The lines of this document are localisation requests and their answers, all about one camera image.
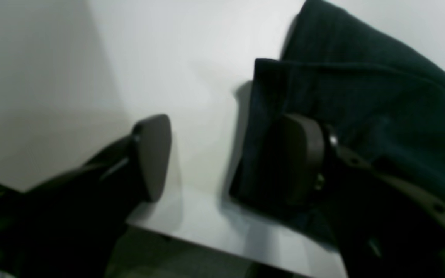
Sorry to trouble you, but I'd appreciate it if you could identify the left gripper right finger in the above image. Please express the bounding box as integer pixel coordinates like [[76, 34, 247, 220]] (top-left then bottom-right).
[[280, 114, 445, 278]]

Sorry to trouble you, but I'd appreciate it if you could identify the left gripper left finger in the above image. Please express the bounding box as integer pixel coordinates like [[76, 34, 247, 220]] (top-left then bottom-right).
[[0, 114, 172, 278]]

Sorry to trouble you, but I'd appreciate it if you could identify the black t-shirt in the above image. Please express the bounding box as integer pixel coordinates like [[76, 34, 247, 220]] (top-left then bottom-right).
[[230, 0, 445, 231]]

